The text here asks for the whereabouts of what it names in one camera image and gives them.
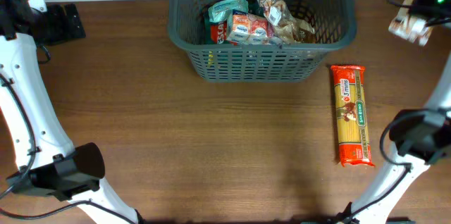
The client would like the dried mushroom bag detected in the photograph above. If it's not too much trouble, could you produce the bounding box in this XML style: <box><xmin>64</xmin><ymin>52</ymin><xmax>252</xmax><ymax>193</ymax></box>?
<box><xmin>257</xmin><ymin>0</ymin><xmax>316</xmax><ymax>44</ymax></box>

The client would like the Kleenex tissue multipack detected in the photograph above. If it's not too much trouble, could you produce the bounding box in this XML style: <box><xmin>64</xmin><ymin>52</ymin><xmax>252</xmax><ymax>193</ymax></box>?
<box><xmin>226</xmin><ymin>9</ymin><xmax>283</xmax><ymax>46</ymax></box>

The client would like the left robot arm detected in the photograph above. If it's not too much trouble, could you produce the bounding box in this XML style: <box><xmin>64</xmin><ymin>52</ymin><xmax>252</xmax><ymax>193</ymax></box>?
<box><xmin>1</xmin><ymin>0</ymin><xmax>142</xmax><ymax>223</ymax></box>

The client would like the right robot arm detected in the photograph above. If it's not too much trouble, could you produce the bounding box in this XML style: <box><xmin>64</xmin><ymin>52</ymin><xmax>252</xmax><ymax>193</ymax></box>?
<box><xmin>341</xmin><ymin>63</ymin><xmax>450</xmax><ymax>223</ymax></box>

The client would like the San Remo spaghetti pack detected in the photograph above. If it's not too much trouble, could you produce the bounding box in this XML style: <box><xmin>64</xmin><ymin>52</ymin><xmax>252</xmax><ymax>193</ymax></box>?
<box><xmin>330</xmin><ymin>65</ymin><xmax>373</xmax><ymax>166</ymax></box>

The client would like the beige rice bag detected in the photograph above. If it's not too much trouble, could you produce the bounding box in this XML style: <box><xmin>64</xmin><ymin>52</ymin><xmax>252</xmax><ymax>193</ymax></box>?
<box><xmin>386</xmin><ymin>0</ymin><xmax>437</xmax><ymax>46</ymax></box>

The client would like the teal wet wipes pack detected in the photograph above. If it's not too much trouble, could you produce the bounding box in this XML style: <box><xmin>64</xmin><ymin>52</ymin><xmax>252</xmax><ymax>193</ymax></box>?
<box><xmin>208</xmin><ymin>0</ymin><xmax>249</xmax><ymax>23</ymax></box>

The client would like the green Nescafe coffee bag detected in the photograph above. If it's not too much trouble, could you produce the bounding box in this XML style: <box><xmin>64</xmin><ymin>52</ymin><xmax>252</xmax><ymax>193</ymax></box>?
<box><xmin>203</xmin><ymin>0</ymin><xmax>265</xmax><ymax>46</ymax></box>

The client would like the grey plastic basket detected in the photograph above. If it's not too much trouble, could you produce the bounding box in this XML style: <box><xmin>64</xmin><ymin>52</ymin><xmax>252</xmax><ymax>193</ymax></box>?
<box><xmin>168</xmin><ymin>0</ymin><xmax>357</xmax><ymax>82</ymax></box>

